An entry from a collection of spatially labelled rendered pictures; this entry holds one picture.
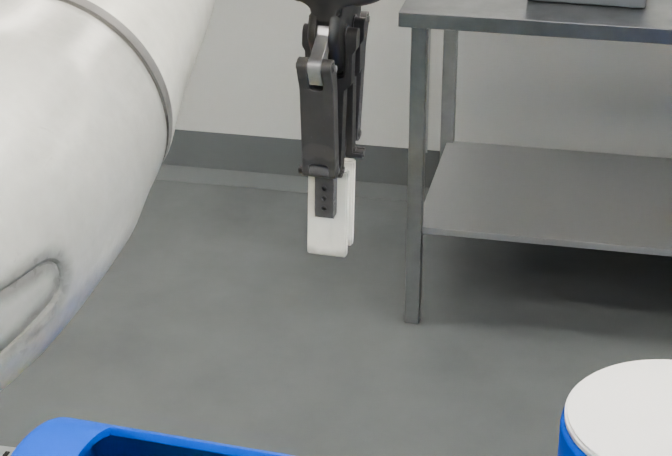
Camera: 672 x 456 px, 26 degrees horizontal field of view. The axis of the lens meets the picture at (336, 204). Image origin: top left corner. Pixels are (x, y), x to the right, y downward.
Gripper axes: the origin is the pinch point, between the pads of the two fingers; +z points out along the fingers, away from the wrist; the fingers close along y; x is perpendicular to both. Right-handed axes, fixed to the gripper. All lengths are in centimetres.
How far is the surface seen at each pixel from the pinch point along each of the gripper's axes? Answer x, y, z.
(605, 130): 11, -341, 123
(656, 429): 28, -53, 49
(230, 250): -95, -284, 152
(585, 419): 19, -53, 49
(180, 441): -17.1, -13.0, 32.3
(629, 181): 21, -297, 121
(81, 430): -26.1, -10.8, 31.2
